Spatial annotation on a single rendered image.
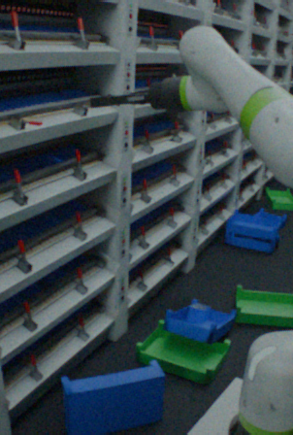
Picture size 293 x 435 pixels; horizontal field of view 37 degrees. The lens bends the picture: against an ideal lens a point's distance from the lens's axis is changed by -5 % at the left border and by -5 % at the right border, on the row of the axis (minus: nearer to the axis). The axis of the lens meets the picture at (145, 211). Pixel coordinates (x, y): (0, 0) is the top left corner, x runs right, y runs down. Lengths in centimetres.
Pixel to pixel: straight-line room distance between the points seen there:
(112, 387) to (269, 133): 89
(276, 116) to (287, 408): 51
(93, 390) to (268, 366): 65
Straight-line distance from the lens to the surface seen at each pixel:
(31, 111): 123
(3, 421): 143
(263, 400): 86
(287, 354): 84
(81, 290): 155
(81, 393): 133
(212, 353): 182
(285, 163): 70
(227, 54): 95
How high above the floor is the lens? 111
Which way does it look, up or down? 20 degrees down
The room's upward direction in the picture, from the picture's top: 2 degrees clockwise
